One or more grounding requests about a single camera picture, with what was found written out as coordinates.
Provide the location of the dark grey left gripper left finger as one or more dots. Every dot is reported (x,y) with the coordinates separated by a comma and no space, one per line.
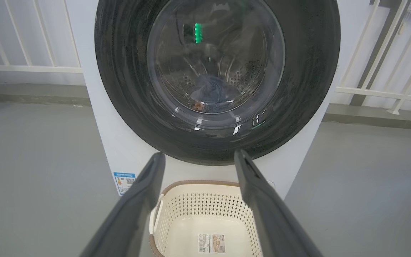
(130,214)

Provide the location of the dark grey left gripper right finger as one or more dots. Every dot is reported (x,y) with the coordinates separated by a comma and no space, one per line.
(269,217)

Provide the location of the dark round washing machine door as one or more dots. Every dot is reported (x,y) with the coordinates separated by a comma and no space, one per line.
(305,89)

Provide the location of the blue bear-print garment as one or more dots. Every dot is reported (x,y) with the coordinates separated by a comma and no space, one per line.
(212,91)

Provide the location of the paper basket label sticker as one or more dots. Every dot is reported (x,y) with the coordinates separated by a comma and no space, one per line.
(211,243)

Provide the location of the white front-load washing machine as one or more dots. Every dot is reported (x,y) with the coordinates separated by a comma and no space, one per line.
(120,150)

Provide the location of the cream perforated laundry basket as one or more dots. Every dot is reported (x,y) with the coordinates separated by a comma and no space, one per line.
(198,207)

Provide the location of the blue energy label sticker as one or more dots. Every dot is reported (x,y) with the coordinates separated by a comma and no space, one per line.
(124,182)

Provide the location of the dark grey post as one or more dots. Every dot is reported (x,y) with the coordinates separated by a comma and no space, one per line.
(384,35)

